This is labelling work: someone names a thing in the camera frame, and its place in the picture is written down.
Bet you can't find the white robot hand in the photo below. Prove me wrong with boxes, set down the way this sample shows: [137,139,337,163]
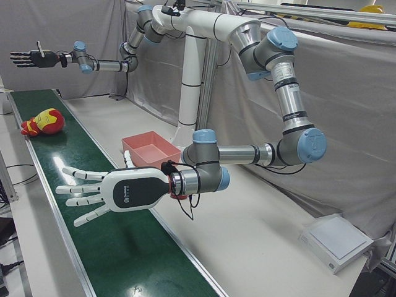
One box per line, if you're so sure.
[55,150,171,228]

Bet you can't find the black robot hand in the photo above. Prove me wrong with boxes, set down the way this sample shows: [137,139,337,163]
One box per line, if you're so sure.
[9,40,61,69]

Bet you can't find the red yellow plush toy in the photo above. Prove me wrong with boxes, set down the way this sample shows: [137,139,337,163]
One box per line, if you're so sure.
[20,107,66,137]

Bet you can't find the pink plastic basket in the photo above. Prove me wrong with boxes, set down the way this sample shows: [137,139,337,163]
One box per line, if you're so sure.
[121,131,182,173]

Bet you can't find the green conveyor belt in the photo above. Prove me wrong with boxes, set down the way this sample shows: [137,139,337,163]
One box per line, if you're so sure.
[8,88,230,297]

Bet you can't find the white control box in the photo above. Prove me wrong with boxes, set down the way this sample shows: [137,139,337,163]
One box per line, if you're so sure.
[0,89,12,116]

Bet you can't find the white flat box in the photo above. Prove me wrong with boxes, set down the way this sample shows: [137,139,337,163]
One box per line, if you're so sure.
[298,215,374,275]

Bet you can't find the grey cloth curtain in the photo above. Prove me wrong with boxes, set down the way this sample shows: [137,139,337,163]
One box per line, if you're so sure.
[0,0,396,245]

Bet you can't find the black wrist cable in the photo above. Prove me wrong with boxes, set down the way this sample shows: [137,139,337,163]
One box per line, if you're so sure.
[168,160,202,221]

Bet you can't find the black floor cable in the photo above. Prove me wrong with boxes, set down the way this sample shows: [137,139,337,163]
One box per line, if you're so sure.
[6,163,38,186]

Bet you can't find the aluminium frame post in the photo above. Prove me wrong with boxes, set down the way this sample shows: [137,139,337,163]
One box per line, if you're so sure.
[196,38,218,142]

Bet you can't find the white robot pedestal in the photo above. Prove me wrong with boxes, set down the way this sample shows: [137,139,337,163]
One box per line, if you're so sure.
[151,4,262,148]

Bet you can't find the black head camera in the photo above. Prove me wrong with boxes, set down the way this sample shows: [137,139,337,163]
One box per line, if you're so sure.
[160,0,186,17]

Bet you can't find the aluminium frame beam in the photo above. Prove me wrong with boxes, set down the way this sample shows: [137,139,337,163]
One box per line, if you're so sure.
[222,0,396,27]

